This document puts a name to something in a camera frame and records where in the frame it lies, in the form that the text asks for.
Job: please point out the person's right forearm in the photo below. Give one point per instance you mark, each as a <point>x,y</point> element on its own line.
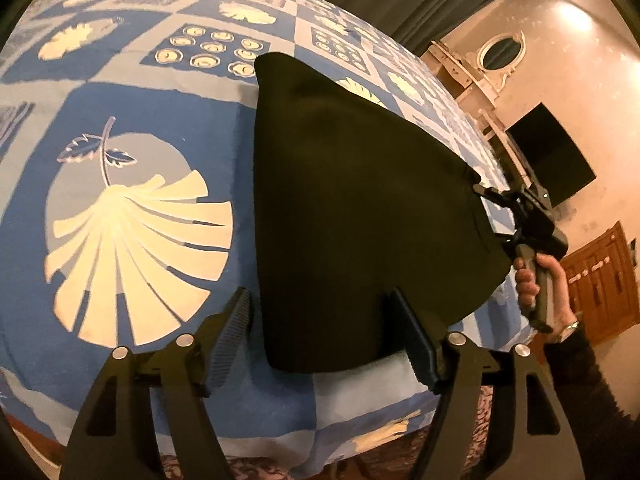
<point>595,410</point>

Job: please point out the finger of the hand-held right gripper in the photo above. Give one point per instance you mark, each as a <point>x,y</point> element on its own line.
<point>492,195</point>
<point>510,236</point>

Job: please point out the black pants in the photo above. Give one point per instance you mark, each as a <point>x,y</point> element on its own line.
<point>360,210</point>

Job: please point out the blue patterned bedsheet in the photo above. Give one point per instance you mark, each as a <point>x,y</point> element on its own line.
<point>150,110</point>

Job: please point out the white framed oval mirror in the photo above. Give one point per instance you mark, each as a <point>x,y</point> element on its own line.
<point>501,52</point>

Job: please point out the person's right hand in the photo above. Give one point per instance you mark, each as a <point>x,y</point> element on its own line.
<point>557,290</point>

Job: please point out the floral patterned rug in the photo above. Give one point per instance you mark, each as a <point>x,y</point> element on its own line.
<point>260,470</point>

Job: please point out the brown wooden door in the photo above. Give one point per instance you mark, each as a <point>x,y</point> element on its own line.
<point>600,280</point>

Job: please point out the silver wristwatch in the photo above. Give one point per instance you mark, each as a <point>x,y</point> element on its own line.
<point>569,329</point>

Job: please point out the white dresser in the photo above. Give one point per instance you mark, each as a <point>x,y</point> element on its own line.
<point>472,85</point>

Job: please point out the black flat television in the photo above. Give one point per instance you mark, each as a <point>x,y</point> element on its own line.
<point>552,155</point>

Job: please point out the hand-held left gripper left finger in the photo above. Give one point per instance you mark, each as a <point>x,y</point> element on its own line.
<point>232,340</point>

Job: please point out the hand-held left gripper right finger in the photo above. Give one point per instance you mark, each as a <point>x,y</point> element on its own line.
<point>412,340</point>

